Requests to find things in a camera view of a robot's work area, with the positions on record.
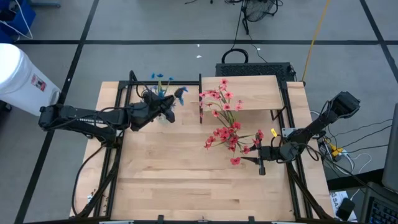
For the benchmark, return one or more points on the black table edge clamp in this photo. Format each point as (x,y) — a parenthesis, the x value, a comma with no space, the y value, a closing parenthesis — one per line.
(160,218)
(251,219)

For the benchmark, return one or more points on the grey monitor back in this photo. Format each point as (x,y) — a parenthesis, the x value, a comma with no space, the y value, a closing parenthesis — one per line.
(391,149)

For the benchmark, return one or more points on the white printed paper sheet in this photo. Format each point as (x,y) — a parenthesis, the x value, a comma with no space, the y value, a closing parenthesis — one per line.
(335,199)

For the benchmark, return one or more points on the blue artificial flower bunch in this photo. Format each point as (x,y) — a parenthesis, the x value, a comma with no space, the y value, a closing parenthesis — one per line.
(160,93)

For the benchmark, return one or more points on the small black box device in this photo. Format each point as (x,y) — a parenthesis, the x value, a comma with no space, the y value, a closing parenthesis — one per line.
(345,209)

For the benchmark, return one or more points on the black metal table frame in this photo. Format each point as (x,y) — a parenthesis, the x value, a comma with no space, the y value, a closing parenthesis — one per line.
(192,83)

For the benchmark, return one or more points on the clear glass bottle vase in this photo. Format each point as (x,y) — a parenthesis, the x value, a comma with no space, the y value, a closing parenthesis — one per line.
(161,119)

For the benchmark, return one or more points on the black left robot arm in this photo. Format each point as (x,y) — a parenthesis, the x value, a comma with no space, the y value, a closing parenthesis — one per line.
(77,116)

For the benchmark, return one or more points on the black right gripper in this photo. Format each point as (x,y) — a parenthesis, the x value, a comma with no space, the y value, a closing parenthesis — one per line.
(270,153)

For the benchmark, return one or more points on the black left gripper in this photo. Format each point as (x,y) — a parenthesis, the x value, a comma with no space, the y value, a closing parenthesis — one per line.
(146,112)

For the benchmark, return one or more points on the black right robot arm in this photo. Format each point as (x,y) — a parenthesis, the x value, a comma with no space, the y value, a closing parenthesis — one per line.
(314,127)

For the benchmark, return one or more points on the red artificial flower bunch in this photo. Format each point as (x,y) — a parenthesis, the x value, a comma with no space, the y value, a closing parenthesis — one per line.
(224,134)
(227,107)

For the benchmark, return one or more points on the black floor fan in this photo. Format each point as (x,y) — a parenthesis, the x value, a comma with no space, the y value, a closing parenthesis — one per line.
(259,11)

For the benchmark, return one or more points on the wooden shelf with black posts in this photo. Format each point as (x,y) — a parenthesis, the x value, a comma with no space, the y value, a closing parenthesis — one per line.
(258,93)

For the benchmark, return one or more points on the dark laptop keyboard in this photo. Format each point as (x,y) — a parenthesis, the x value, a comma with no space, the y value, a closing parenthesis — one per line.
(382,211)

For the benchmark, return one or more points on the black computer case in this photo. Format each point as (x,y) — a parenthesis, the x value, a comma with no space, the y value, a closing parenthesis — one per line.
(255,69)

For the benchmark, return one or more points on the blue storage bin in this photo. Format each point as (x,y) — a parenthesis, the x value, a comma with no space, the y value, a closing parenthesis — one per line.
(21,18)

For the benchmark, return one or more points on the white trash bin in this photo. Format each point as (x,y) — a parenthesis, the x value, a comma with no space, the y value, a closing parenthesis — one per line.
(21,77)

